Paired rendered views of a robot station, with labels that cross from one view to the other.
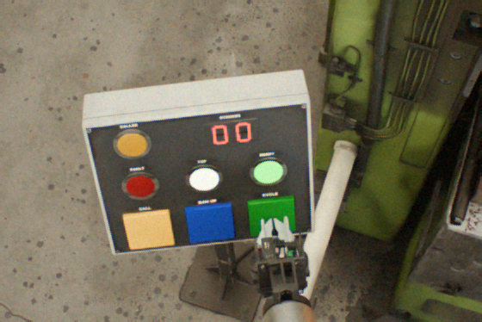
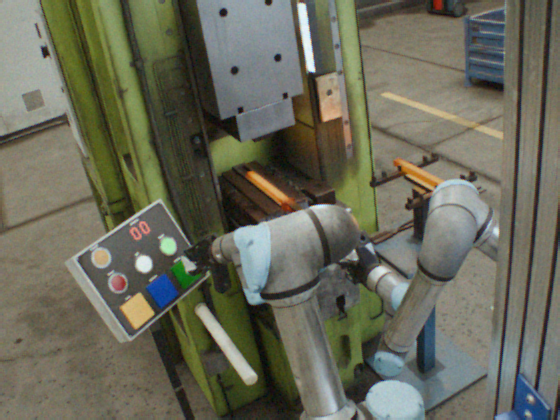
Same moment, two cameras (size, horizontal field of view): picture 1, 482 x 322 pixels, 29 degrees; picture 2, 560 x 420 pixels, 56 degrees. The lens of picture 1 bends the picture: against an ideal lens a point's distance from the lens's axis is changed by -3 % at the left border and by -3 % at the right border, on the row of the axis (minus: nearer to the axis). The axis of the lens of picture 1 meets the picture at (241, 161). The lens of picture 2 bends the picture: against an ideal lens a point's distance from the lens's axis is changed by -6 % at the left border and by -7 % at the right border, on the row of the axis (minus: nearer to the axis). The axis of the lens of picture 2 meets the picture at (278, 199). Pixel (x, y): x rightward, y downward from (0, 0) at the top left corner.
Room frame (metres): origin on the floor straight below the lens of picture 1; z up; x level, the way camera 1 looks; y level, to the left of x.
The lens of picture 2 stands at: (-0.75, 0.74, 1.95)
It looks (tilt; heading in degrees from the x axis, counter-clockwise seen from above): 29 degrees down; 314
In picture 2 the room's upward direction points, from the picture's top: 10 degrees counter-clockwise
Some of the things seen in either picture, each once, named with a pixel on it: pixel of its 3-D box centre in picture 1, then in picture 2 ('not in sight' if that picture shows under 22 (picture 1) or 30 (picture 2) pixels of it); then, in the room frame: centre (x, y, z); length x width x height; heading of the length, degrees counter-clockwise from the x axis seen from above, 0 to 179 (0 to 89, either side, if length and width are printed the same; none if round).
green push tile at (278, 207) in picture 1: (271, 214); (185, 272); (0.43, -0.04, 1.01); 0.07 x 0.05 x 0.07; 92
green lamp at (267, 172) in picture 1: (268, 171); (168, 246); (0.47, -0.04, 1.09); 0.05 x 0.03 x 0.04; 67
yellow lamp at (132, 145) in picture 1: (132, 144); (101, 257); (0.51, 0.16, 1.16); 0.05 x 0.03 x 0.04; 67
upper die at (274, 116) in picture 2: not in sight; (239, 105); (0.60, -0.57, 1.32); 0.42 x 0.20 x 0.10; 157
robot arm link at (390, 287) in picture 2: not in sight; (398, 294); (-0.16, -0.27, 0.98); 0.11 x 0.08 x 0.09; 157
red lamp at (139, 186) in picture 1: (140, 186); (118, 283); (0.47, 0.16, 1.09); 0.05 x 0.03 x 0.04; 67
